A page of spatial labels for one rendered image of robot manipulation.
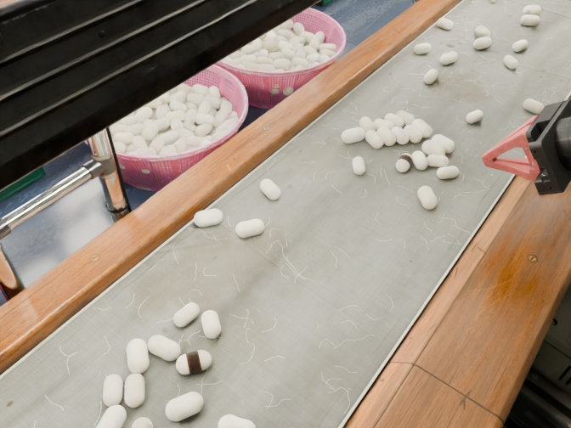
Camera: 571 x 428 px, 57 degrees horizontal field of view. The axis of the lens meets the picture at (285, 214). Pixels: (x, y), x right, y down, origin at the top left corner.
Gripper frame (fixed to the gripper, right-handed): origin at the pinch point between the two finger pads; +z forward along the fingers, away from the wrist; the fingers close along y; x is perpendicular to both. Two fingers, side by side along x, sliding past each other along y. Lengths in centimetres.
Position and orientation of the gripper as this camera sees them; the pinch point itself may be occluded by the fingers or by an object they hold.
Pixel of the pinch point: (489, 159)
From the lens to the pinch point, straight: 69.5
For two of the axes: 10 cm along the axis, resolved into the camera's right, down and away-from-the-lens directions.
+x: 5.0, 8.1, 2.9
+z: -6.1, 1.0, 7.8
